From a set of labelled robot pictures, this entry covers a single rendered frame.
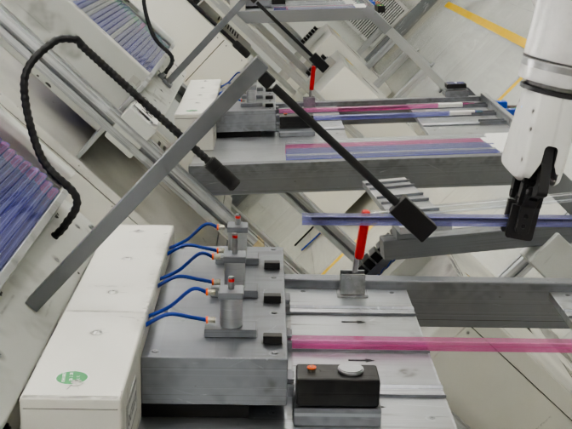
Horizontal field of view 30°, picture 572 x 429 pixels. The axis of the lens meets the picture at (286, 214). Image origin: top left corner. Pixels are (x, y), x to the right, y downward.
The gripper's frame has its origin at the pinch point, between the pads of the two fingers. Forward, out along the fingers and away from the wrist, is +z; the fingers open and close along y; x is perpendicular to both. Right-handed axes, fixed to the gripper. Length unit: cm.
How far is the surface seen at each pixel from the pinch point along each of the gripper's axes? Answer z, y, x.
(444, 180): 15, -85, 8
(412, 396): 13.8, 23.2, -12.7
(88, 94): 10, -81, -62
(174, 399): 16.0, 28.0, -35.2
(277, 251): 10.2, -4.1, -26.4
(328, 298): 15.1, -4.4, -19.2
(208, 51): 46, -440, -54
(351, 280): 12.5, -5.0, -16.8
